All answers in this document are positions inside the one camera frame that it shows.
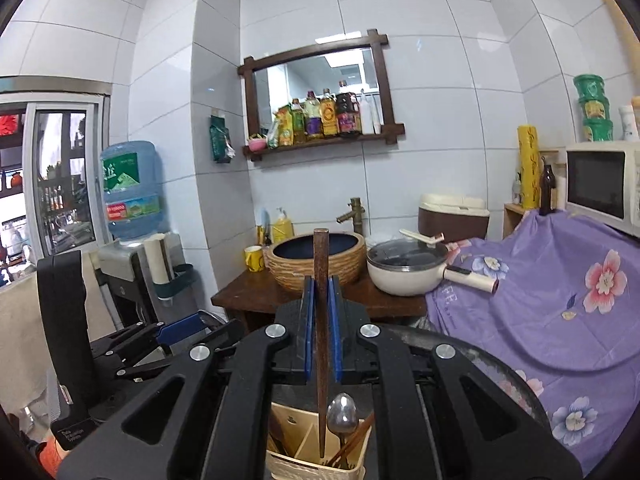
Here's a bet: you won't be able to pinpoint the wooden framed mirror shelf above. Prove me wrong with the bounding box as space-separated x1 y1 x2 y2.
237 29 405 162

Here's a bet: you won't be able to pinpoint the white paper cup tube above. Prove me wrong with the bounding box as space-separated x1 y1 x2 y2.
144 233 175 286

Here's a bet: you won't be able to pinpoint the grey water dispenser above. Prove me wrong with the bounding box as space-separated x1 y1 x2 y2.
97 232 201 342

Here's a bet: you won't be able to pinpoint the blue water bottle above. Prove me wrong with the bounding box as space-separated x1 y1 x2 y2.
99 141 169 244

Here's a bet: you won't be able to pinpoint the white rice paddle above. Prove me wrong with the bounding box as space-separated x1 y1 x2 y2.
399 228 445 246

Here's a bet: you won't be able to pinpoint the metal spoon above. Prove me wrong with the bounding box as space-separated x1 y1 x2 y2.
326 393 359 467

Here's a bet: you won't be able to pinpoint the bronze bamboo faucet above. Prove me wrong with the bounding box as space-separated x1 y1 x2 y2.
336 197 367 235

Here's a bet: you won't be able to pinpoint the purple label bottle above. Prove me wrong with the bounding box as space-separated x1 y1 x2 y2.
304 91 324 141

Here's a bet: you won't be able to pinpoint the white pot with glass lid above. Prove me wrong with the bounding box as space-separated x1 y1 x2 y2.
366 239 500 297

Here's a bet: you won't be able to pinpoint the yellow roll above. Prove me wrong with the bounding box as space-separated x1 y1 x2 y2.
517 125 542 210

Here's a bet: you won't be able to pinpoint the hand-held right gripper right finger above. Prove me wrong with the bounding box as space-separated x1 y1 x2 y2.
327 275 583 480

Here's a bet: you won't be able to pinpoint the grey-blue cup holder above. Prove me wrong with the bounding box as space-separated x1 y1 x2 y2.
159 263 195 301

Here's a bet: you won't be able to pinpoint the purple floral cloth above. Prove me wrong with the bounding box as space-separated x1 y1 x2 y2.
425 210 640 474

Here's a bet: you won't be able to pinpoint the woven brown sink basin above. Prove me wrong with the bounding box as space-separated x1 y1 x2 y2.
263 231 367 294

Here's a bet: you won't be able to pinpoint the white bottles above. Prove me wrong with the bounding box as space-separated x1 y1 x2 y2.
360 92 384 135

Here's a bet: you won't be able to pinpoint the yellow snack packet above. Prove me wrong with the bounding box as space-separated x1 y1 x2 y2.
274 105 296 147

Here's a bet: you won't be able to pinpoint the cream plastic utensil holder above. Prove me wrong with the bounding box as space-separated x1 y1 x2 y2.
265 400 374 480

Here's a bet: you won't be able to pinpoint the yellow soap bottle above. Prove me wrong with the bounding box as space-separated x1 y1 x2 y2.
272 207 295 244

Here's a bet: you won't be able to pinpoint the dark wooden counter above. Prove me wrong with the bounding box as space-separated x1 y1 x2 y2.
211 269 431 332

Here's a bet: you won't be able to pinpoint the brown and cream rice cooker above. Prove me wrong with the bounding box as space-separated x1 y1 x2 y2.
418 193 491 244

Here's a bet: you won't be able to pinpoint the white plastic bottle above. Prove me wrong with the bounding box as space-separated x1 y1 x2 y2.
619 104 640 142

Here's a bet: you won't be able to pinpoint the yellow mug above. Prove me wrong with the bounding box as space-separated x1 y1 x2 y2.
244 245 266 273

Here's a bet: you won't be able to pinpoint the green packet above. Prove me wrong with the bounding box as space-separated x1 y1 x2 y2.
209 115 236 164

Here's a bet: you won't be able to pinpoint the stack of green cups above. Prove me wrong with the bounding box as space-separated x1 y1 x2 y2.
573 74 615 143

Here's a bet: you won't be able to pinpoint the dark sauce bottle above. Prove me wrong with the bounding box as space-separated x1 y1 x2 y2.
336 81 362 137

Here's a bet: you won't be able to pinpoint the white microwave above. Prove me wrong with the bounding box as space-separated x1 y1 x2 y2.
565 141 640 238

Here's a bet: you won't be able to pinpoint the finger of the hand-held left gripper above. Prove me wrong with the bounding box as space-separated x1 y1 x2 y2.
116 318 247 382
90 311 207 362

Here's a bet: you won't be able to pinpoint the brown glass bottle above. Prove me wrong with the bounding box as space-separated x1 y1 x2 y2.
539 164 558 216

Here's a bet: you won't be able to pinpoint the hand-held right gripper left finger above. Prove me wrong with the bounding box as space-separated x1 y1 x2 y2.
57 275 317 480

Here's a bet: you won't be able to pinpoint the window with white frame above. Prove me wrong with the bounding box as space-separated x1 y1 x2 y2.
25 102 109 259

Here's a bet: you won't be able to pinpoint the yellow oil bottle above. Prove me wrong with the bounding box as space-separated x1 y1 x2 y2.
320 88 339 139

